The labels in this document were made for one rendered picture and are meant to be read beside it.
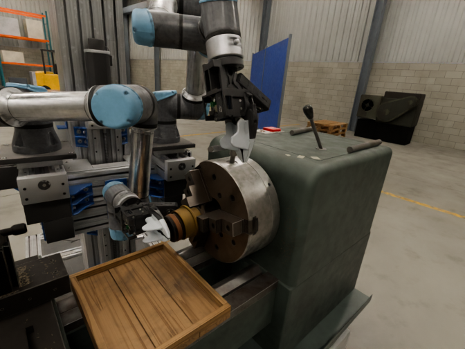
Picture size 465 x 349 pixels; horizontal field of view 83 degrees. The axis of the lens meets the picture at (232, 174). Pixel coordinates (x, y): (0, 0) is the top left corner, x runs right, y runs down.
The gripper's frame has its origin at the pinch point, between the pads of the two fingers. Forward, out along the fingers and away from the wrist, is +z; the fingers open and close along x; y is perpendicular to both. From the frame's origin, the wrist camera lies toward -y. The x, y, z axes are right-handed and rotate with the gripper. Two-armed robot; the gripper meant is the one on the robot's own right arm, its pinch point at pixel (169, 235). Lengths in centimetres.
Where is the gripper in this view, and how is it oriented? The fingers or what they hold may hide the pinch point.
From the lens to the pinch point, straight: 71.0
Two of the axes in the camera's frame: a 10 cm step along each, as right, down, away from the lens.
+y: -7.5, 1.7, -6.4
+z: 6.6, 3.0, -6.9
